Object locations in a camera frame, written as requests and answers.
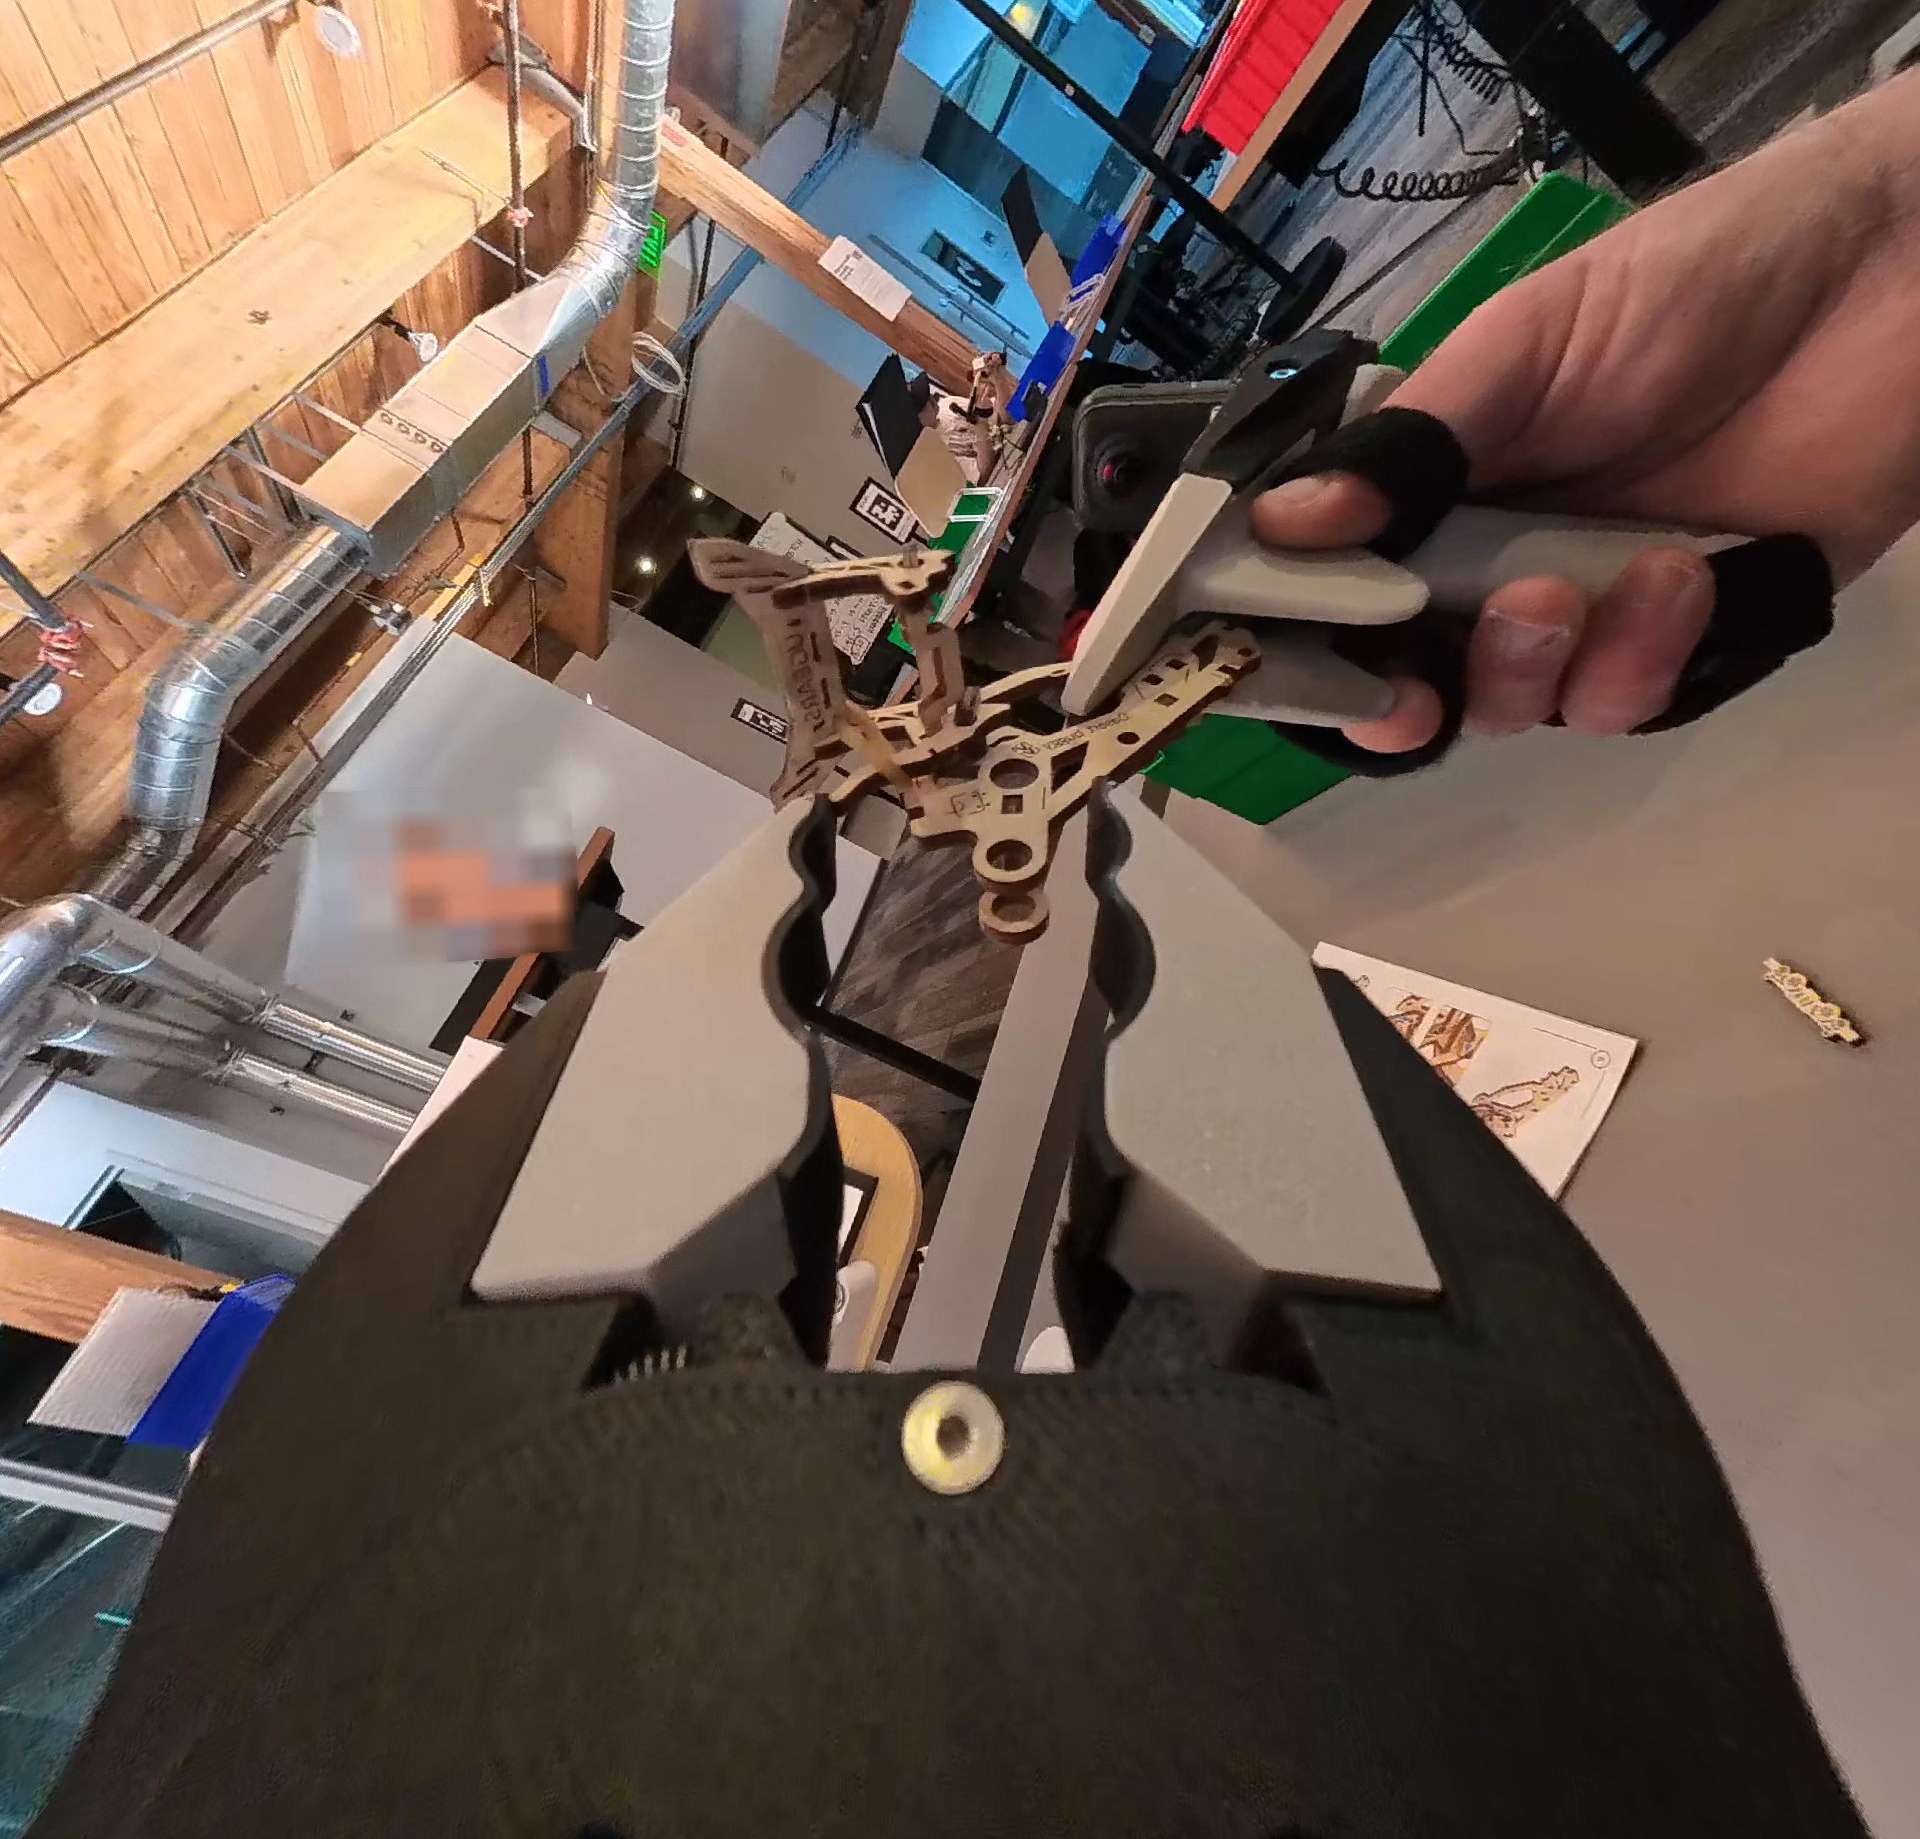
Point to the handwritten whiteboard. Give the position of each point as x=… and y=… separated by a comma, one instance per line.
x=855, y=624

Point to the wooden top workbench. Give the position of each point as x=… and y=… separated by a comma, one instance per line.
x=1320, y=56

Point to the thick wooden column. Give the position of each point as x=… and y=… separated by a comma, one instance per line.
x=810, y=244

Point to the polished silver pipe bundle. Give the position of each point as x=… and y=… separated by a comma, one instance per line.
x=151, y=969

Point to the wooden model frame part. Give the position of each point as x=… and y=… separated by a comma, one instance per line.
x=801, y=669

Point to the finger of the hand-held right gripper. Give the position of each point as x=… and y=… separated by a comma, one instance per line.
x=1146, y=595

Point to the white paper sheet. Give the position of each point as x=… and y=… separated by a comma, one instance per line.
x=120, y=1359

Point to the long wooden top table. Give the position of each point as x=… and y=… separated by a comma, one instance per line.
x=1001, y=544

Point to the small toothed wooden part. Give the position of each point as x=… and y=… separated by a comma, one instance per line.
x=1816, y=999

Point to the open instruction booklet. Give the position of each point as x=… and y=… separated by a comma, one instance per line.
x=1501, y=1074

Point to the long spiral ceiling duct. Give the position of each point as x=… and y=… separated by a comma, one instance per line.
x=630, y=100

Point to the round ceiling sensor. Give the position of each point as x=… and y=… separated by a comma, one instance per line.
x=338, y=28

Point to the red plastic bin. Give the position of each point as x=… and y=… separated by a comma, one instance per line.
x=1275, y=24

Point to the wooden post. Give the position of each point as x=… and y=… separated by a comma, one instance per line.
x=90, y=1270

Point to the pale wooden book stand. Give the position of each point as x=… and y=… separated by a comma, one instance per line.
x=926, y=488

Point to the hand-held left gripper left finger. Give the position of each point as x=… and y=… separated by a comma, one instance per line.
x=660, y=1119

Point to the black sign stand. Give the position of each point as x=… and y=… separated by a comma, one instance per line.
x=762, y=721

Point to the small framed marker sign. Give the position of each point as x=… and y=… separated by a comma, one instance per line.
x=881, y=508

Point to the brown edged dark desk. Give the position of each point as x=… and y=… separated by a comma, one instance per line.
x=511, y=969

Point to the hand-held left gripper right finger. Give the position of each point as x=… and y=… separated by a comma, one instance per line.
x=1260, y=1119

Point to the person's right hand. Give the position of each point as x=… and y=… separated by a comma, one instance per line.
x=1681, y=340

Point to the tall black stand with base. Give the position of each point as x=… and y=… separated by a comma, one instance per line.
x=1110, y=117

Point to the rectangular silver duct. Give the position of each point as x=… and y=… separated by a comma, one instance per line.
x=450, y=414

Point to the wooden model lever assembly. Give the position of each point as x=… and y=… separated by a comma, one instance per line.
x=1006, y=804

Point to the blue plastic bin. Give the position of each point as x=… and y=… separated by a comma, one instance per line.
x=1073, y=309

